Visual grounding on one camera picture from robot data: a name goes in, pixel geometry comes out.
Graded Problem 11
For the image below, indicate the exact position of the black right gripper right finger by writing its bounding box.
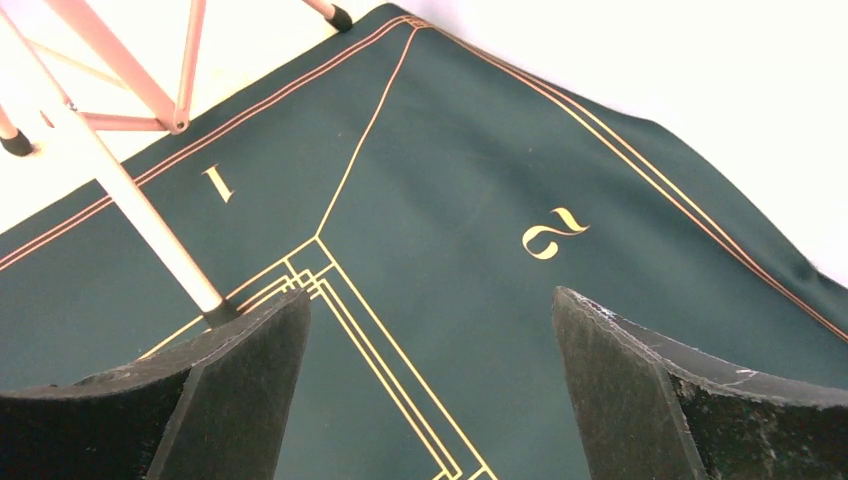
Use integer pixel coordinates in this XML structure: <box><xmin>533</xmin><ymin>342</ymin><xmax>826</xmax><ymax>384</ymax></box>
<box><xmin>553</xmin><ymin>287</ymin><xmax>847</xmax><ymax>479</ymax></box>

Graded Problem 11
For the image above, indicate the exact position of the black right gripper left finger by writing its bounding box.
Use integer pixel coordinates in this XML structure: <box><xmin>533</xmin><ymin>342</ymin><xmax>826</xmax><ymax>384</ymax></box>
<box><xmin>1</xmin><ymin>290</ymin><xmax>311</xmax><ymax>479</ymax></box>

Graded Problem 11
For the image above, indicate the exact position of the dark green poker mat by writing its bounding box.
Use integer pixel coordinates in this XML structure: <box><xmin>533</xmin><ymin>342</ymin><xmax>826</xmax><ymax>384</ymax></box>
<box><xmin>1</xmin><ymin>3</ymin><xmax>847</xmax><ymax>479</ymax></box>

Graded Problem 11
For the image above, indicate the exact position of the pink music stand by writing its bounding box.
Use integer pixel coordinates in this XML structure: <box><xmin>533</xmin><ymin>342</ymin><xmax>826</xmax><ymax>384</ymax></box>
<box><xmin>0</xmin><ymin>0</ymin><xmax>354</xmax><ymax>329</ymax></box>

